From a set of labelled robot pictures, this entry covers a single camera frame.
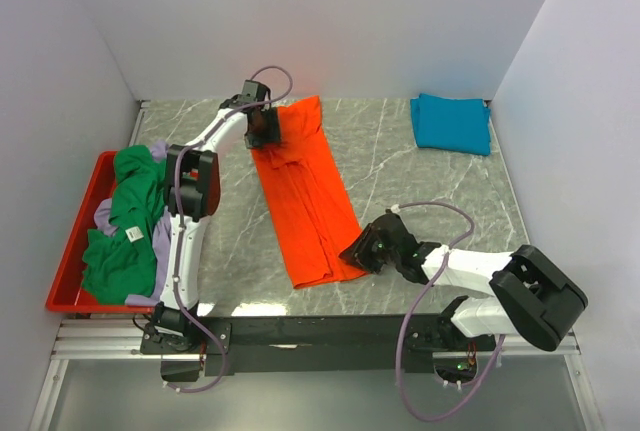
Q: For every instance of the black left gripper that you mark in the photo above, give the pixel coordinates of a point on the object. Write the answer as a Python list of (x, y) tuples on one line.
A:
[(273, 136)]

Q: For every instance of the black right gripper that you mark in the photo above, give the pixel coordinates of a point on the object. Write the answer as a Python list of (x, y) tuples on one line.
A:
[(358, 252)]

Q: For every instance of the orange t shirt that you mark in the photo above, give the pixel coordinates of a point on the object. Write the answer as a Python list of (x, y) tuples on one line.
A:
[(310, 209)]

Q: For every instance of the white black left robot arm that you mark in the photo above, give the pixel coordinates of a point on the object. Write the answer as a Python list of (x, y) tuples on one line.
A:
[(192, 193)]

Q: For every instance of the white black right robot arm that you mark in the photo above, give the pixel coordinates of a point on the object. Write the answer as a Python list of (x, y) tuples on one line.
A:
[(509, 293)]

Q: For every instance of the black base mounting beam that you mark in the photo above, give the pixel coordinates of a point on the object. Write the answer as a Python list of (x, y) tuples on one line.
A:
[(277, 344)]

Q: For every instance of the folded blue t shirt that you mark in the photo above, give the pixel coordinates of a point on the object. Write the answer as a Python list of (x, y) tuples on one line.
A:
[(457, 125)]

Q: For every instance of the lavender t shirt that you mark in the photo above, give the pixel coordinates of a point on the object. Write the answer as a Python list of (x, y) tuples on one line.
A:
[(162, 246)]

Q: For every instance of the green t shirt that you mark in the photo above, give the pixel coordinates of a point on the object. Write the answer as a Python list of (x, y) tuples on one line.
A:
[(130, 231)]

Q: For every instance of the red plastic bin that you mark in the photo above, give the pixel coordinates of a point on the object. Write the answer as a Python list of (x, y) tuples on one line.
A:
[(116, 257)]

